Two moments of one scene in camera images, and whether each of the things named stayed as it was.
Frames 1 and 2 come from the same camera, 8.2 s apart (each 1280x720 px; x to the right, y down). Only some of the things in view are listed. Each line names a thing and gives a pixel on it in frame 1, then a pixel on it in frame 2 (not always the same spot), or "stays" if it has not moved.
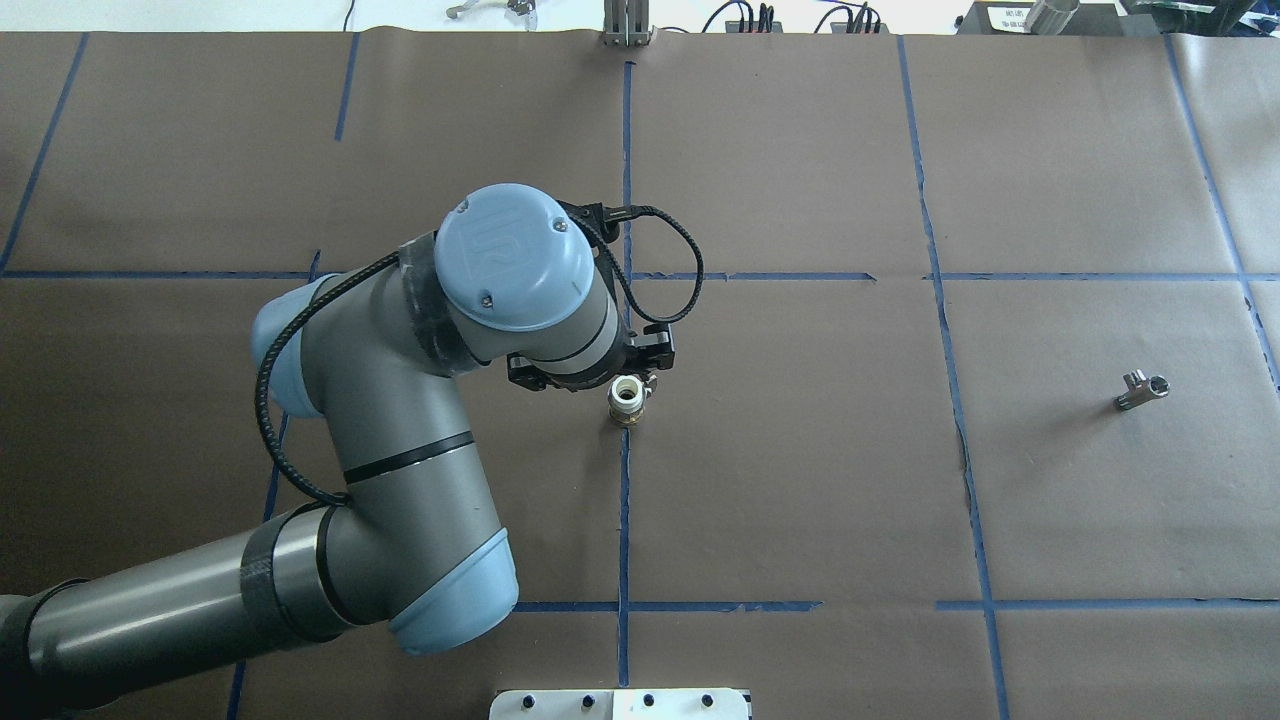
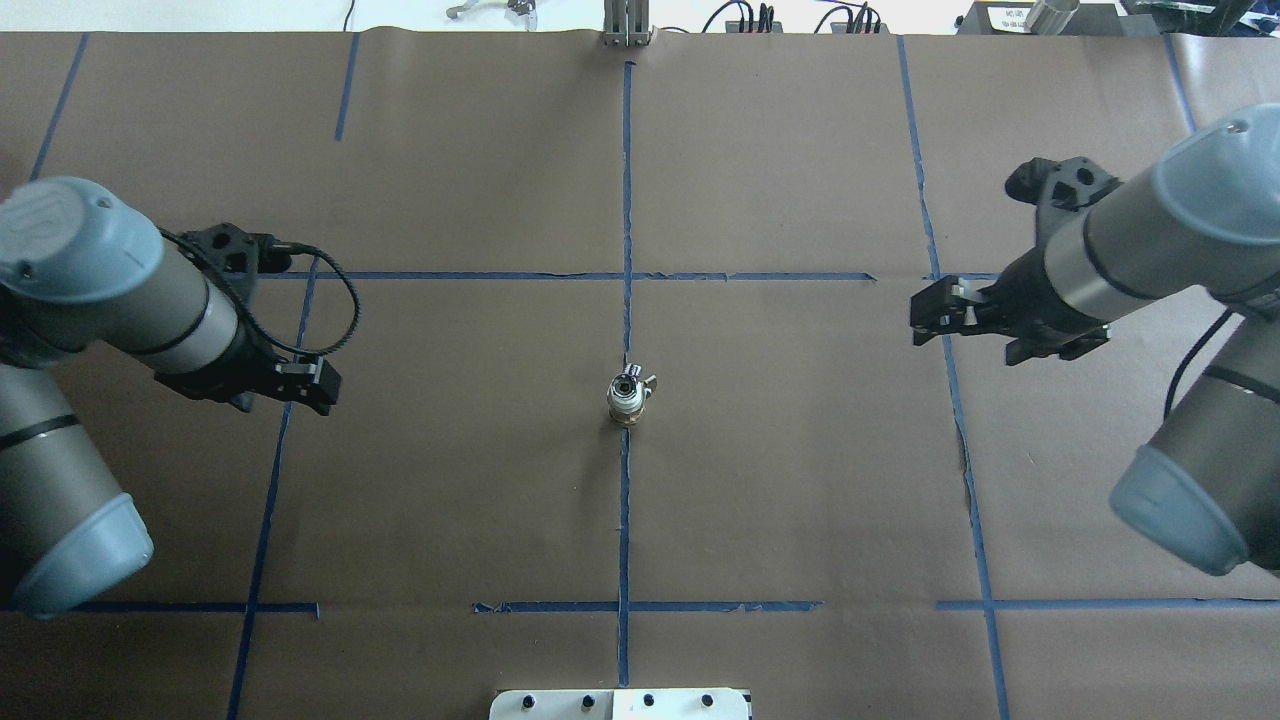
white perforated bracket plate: [619, 705] stays
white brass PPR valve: [627, 396] stays
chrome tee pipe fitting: [1142, 390] -> [629, 387]
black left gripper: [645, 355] -> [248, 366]
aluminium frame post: [626, 23] stays
